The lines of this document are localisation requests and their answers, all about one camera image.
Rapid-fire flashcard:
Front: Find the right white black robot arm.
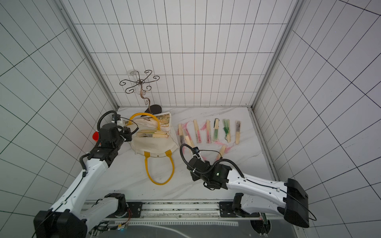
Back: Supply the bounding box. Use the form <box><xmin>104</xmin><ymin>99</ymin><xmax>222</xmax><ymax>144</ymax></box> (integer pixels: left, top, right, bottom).
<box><xmin>185</xmin><ymin>156</ymin><xmax>316</xmax><ymax>228</ymax></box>

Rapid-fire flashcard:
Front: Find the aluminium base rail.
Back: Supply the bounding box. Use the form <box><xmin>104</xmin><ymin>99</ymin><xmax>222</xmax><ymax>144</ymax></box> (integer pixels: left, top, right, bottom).
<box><xmin>77</xmin><ymin>197</ymin><xmax>283</xmax><ymax>228</ymax></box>

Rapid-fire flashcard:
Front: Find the light green folding fan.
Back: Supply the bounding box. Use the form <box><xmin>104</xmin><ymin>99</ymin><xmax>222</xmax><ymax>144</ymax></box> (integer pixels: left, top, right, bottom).
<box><xmin>213</xmin><ymin>118</ymin><xmax>219</xmax><ymax>141</ymax></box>

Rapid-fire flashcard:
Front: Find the red plastic goblet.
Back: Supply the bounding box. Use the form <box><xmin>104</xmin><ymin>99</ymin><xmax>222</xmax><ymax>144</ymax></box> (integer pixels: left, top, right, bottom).
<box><xmin>92</xmin><ymin>131</ymin><xmax>99</xmax><ymax>142</ymax></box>

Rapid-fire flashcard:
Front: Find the black scrolled metal stand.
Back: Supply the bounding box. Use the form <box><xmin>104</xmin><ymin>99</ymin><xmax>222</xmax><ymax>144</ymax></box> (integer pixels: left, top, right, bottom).
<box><xmin>119</xmin><ymin>69</ymin><xmax>162</xmax><ymax>115</ymax></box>

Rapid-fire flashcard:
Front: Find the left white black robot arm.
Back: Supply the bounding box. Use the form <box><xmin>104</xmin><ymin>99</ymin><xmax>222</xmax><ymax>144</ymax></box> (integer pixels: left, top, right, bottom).
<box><xmin>33</xmin><ymin>123</ymin><xmax>133</xmax><ymax>238</ymax></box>

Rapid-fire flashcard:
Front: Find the grey fan in bag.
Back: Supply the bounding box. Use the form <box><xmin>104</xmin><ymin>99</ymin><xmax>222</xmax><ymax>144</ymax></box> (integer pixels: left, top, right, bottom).
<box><xmin>137</xmin><ymin>130</ymin><xmax>170</xmax><ymax>138</ymax></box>

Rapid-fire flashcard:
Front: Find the grey pink folding fan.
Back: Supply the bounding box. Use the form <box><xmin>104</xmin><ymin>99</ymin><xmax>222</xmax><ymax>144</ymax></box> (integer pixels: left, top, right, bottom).
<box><xmin>235</xmin><ymin>121</ymin><xmax>241</xmax><ymax>145</ymax></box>

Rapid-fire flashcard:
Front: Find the pink tasselled folding fan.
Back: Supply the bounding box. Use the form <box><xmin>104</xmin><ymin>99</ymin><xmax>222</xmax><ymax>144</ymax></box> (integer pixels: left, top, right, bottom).
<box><xmin>201</xmin><ymin>120</ymin><xmax>211</xmax><ymax>144</ymax></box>

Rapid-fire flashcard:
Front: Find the white canvas tote bag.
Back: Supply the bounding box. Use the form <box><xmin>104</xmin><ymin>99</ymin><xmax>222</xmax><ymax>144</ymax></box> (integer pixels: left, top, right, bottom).
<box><xmin>128</xmin><ymin>112</ymin><xmax>179</xmax><ymax>185</ymax></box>

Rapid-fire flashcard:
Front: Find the green tasselled folding fan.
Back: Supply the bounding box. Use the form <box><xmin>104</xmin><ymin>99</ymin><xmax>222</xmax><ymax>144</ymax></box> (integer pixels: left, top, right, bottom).
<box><xmin>223</xmin><ymin>119</ymin><xmax>231</xmax><ymax>143</ymax></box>

